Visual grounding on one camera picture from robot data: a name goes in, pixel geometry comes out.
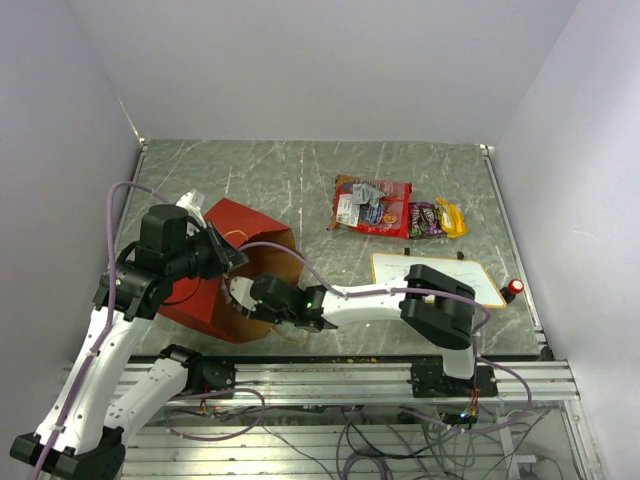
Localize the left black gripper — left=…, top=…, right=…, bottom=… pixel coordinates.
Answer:
left=166, top=217, right=247, bottom=280

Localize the red paper bag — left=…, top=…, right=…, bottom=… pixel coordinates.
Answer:
left=159, top=198, right=303, bottom=344

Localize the silver green snack wrapper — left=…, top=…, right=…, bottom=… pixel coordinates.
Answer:
left=352, top=183, right=385, bottom=209

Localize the red candy bag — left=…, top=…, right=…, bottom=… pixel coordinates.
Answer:
left=328, top=174, right=412, bottom=239

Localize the brown purple chocolate pack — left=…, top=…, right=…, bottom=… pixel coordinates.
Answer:
left=409, top=202, right=446, bottom=239

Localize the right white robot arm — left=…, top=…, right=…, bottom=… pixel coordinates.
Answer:
left=230, top=264, right=476, bottom=396

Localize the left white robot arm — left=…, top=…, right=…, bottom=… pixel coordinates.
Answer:
left=10, top=200, right=247, bottom=479

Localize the small whiteboard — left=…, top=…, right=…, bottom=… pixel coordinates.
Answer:
left=370, top=253, right=506, bottom=309

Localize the red emergency stop button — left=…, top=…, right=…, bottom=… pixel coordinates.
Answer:
left=500, top=278, right=525, bottom=304

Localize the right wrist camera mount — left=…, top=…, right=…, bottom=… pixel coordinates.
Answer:
left=228, top=276, right=257, bottom=312

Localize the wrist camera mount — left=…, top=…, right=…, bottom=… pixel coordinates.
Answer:
left=175, top=189, right=206, bottom=226
left=228, top=276, right=257, bottom=312

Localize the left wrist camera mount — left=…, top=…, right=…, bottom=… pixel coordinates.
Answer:
left=175, top=189, right=206, bottom=226

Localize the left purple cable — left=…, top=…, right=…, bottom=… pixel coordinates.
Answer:
left=30, top=181, right=176, bottom=480

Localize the purple cable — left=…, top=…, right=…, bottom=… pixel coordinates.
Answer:
left=237, top=241, right=534, bottom=436
left=30, top=181, right=176, bottom=480

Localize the aluminium rail frame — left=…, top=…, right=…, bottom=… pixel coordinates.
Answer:
left=44, top=357, right=601, bottom=480

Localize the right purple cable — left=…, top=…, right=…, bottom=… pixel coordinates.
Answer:
left=237, top=241, right=534, bottom=436

